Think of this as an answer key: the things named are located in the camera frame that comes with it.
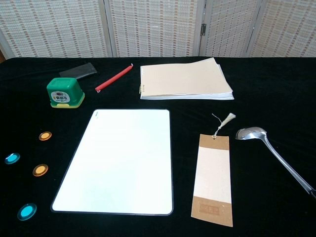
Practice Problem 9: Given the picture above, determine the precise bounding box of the black pouch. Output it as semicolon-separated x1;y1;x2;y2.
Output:
59;62;98;80

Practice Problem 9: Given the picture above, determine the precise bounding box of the steel ladle black handle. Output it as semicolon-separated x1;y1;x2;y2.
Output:
235;126;316;199

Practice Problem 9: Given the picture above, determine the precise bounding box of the red pen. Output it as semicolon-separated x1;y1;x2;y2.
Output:
95;63;133;94

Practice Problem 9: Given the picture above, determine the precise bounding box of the blue round magnet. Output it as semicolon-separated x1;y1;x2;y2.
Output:
17;203;38;221
4;153;21;165

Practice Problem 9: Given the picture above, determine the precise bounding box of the woven folding screen panel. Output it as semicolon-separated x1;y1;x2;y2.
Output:
248;0;316;58
103;0;205;58
0;0;111;60
198;0;262;58

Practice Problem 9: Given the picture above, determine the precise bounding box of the brown bookmark with tassel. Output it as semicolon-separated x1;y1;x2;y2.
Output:
191;113;237;227

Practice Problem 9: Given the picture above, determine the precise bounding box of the white magnetic board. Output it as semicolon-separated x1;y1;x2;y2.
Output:
50;108;174;216

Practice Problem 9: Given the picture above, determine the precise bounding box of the beige spiral notebook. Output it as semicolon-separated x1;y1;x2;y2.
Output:
139;57;235;101

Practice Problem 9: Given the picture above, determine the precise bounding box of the orange round magnet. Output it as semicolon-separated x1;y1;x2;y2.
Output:
39;131;53;142
32;163;49;177

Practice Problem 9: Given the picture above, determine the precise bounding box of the black velvet tablecloth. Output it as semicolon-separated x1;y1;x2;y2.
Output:
0;56;316;237

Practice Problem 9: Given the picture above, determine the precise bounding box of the green yellow plastic box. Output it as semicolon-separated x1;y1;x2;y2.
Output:
46;77;85;109

